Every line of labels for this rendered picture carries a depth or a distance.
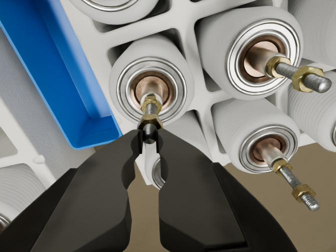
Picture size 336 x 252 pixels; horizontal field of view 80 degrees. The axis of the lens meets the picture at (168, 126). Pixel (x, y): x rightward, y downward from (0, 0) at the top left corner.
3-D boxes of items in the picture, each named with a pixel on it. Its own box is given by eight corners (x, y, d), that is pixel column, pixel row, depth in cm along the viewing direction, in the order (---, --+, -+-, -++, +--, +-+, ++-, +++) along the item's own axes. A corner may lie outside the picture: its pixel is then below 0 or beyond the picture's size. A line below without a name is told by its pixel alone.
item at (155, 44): (121, 37, 36) (94, 53, 20) (175, 27, 35) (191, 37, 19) (134, 88, 40) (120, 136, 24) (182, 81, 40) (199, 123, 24)
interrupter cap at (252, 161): (306, 129, 25) (310, 132, 25) (276, 174, 29) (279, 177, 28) (252, 117, 24) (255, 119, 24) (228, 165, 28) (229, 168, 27)
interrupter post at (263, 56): (261, 41, 20) (278, 46, 17) (276, 56, 21) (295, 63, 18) (243, 61, 21) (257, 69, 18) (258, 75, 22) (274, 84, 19)
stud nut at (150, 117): (154, 138, 16) (154, 143, 15) (134, 130, 16) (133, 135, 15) (166, 118, 15) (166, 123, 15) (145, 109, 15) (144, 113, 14)
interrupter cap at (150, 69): (108, 62, 20) (106, 63, 20) (182, 49, 20) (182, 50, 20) (126, 126, 24) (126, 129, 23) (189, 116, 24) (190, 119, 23)
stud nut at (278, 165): (272, 173, 24) (276, 178, 23) (271, 162, 23) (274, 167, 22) (289, 168, 24) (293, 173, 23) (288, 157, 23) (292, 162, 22)
